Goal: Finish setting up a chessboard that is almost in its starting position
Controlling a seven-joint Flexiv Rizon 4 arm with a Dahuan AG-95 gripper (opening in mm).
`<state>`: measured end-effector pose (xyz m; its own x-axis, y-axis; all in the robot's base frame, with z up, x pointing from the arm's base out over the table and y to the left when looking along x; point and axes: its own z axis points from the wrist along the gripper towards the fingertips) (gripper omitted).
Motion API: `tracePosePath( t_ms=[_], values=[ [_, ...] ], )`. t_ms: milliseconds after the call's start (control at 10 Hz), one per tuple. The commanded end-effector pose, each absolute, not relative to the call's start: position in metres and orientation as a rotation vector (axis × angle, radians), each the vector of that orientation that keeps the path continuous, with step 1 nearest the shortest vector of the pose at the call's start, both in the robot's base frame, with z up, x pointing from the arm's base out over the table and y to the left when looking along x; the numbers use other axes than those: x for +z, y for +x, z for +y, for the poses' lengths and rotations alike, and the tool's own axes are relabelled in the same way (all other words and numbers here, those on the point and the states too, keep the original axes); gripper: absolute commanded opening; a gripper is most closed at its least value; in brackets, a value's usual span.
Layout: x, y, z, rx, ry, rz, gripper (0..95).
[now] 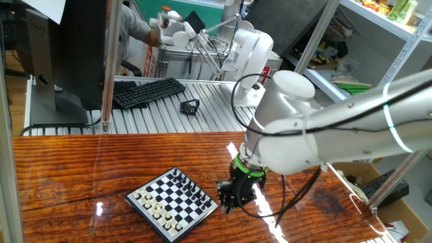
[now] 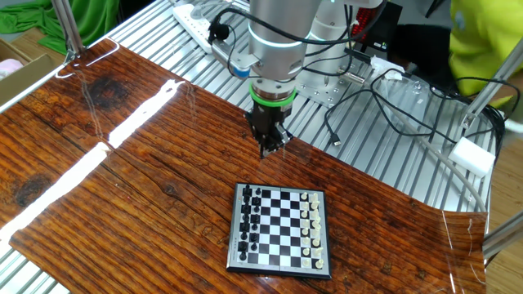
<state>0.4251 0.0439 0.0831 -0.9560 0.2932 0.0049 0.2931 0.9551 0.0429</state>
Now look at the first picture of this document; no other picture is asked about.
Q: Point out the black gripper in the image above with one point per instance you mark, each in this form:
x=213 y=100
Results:
x=246 y=187

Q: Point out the black white magnetic chessboard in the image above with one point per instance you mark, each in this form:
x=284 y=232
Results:
x=172 y=202

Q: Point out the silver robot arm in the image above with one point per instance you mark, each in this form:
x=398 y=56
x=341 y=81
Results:
x=354 y=131

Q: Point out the black chess knight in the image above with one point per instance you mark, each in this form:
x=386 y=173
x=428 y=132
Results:
x=180 y=176
x=204 y=199

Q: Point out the black chess bishop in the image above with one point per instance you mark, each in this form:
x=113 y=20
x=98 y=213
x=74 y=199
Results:
x=185 y=181
x=199 y=194

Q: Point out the black chess queen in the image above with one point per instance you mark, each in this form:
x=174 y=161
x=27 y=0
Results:
x=189 y=185

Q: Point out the white chess rook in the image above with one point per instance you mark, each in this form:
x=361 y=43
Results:
x=173 y=230
x=136 y=195

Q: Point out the white chess knight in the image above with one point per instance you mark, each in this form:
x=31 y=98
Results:
x=141 y=201
x=168 y=225

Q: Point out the white chess bishop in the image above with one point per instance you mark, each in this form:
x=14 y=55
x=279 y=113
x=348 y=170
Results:
x=146 y=206
x=162 y=220

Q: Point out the white chess king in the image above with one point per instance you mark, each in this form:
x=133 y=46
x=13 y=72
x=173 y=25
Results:
x=157 y=215

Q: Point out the white chess queen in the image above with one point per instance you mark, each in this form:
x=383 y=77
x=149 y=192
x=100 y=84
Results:
x=152 y=211

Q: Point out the black folding phone stand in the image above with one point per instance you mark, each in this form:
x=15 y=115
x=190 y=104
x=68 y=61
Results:
x=184 y=108

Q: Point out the black computer keyboard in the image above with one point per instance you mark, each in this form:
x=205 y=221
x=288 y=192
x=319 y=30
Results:
x=148 y=92

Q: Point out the black electronic device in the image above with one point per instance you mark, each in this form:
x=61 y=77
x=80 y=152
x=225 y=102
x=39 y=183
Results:
x=373 y=187

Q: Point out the aluminium equipment case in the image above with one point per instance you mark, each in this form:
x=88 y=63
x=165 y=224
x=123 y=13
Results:
x=175 y=64

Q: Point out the white haptic teleoperation device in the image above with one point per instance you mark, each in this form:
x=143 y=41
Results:
x=253 y=50

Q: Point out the wood grain table mat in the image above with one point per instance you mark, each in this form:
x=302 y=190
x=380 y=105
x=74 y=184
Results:
x=84 y=162

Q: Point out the bright green cloth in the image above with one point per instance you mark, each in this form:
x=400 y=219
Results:
x=351 y=88

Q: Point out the white box red print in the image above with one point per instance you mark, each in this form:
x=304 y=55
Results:
x=148 y=60

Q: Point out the brown cardboard box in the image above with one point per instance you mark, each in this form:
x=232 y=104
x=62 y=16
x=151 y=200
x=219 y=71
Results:
x=398 y=212

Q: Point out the beige flat item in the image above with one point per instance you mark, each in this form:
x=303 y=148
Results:
x=347 y=81

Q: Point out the white red paper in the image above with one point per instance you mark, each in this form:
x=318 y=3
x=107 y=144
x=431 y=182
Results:
x=396 y=229

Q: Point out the black office chair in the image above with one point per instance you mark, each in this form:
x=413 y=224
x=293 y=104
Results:
x=133 y=69

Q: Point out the clear plastic bag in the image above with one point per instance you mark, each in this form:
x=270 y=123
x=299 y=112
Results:
x=347 y=65

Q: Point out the yellow black tool pile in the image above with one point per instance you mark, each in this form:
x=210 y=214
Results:
x=332 y=47

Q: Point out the dark grey board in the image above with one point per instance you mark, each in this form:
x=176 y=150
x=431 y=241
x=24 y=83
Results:
x=287 y=20

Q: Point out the grey robot column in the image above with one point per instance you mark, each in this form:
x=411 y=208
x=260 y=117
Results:
x=231 y=10

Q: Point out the person in grey shirt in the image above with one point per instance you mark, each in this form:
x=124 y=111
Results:
x=135 y=27

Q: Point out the green bottle orange cap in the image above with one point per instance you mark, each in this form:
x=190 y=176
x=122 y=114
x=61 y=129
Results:
x=165 y=8

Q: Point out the black Dell monitor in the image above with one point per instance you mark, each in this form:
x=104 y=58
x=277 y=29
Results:
x=77 y=50

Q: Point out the colourful toy pile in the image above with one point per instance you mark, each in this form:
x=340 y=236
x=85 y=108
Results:
x=374 y=5

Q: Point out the white paper sheet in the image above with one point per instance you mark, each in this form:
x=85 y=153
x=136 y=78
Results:
x=47 y=8

